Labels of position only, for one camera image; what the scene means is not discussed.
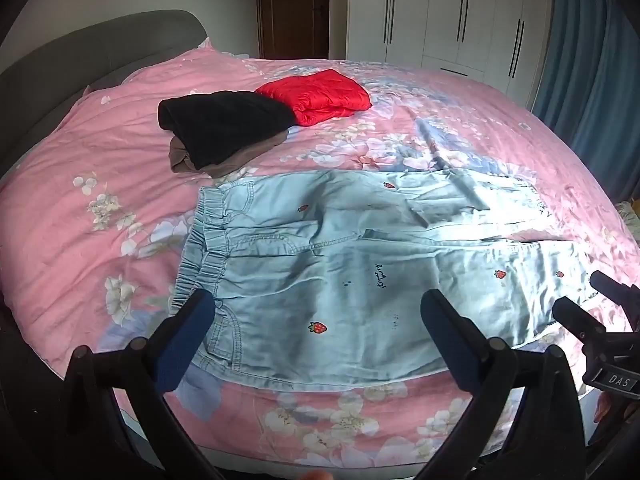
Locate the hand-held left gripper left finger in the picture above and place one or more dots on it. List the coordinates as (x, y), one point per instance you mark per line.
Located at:
(185, 340)

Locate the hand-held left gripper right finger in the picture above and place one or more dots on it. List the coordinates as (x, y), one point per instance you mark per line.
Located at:
(445, 340)

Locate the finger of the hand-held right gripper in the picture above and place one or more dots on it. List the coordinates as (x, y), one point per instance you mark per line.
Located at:
(580, 320)
(617, 290)

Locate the light blue strawberry denim pants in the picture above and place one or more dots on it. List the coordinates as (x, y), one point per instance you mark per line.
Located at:
(360, 270)

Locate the brown folded garment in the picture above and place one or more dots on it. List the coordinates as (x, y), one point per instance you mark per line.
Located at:
(240, 160)

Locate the pink floral blanket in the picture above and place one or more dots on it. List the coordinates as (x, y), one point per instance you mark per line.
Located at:
(100, 170)

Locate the black folded garment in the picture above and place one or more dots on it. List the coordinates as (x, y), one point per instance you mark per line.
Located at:
(225, 125)

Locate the blue curtain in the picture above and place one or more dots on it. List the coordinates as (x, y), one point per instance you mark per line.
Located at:
(585, 70)

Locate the red puffer jacket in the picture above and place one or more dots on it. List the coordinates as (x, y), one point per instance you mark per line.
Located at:
(320, 95)

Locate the grey upholstered headboard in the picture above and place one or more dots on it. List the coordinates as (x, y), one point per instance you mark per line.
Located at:
(75, 55)

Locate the white wardrobe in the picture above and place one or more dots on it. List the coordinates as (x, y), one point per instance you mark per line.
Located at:
(450, 15)

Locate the dark wooden door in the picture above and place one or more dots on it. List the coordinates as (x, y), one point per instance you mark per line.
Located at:
(292, 10)

